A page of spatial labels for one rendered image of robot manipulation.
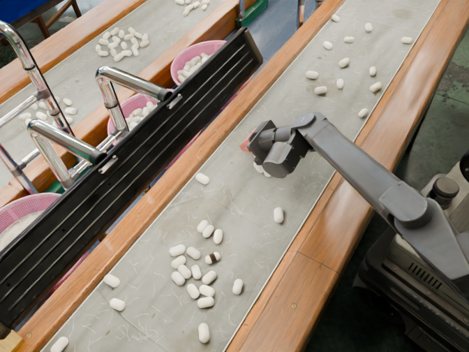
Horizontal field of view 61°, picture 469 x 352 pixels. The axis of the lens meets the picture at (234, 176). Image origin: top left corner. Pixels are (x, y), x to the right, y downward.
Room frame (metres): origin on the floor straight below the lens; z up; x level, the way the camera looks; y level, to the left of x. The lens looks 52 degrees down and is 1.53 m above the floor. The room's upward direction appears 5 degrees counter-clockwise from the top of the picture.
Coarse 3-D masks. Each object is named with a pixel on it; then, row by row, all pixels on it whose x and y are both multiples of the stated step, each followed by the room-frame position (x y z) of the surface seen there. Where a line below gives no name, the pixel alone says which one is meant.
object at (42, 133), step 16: (96, 80) 0.58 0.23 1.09; (112, 80) 0.55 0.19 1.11; (128, 80) 0.54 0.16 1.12; (144, 80) 0.54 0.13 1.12; (112, 96) 0.59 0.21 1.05; (160, 96) 0.49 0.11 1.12; (112, 112) 0.58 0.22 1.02; (32, 128) 0.45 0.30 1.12; (48, 128) 0.44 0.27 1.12; (128, 128) 0.60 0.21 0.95; (48, 144) 0.47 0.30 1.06; (64, 144) 0.41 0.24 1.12; (80, 144) 0.40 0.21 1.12; (48, 160) 0.46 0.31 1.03; (96, 160) 0.37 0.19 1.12; (112, 160) 0.38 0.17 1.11; (64, 176) 0.46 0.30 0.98; (144, 192) 0.58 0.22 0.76
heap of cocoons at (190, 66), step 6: (204, 54) 1.14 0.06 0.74; (192, 60) 1.11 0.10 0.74; (198, 60) 1.12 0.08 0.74; (204, 60) 1.10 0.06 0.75; (186, 66) 1.08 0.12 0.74; (192, 66) 1.10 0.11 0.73; (198, 66) 1.08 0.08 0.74; (180, 72) 1.05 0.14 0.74; (186, 72) 1.05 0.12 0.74; (192, 72) 1.06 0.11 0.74; (180, 78) 1.02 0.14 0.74; (180, 84) 1.02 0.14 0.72
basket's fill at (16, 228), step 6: (24, 216) 0.56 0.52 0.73; (30, 216) 0.56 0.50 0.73; (36, 216) 0.56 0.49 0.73; (18, 222) 0.55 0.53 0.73; (24, 222) 0.54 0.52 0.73; (30, 222) 0.54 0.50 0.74; (6, 228) 0.53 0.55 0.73; (12, 228) 0.53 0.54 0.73; (18, 228) 0.52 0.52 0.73; (24, 228) 0.53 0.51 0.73; (6, 234) 0.51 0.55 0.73; (12, 234) 0.51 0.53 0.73; (18, 234) 0.51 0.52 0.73; (0, 240) 0.50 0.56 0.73; (6, 240) 0.50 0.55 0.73; (0, 246) 0.48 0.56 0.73
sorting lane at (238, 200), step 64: (384, 0) 1.38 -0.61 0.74; (320, 64) 1.03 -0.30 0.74; (384, 64) 1.01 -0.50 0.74; (192, 192) 0.58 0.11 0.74; (256, 192) 0.56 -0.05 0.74; (320, 192) 0.55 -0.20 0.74; (128, 256) 0.42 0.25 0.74; (256, 256) 0.39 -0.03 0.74; (128, 320) 0.28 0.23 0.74; (192, 320) 0.27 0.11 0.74
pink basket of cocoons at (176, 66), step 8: (192, 48) 1.15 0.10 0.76; (200, 48) 1.16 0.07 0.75; (216, 48) 1.16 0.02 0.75; (184, 56) 1.12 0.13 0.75; (200, 56) 1.15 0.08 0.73; (176, 64) 1.08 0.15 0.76; (184, 64) 1.11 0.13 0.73; (176, 72) 1.05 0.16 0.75; (176, 80) 0.98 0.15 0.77; (248, 80) 0.95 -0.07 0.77; (240, 88) 0.94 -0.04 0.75; (232, 96) 0.94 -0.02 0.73
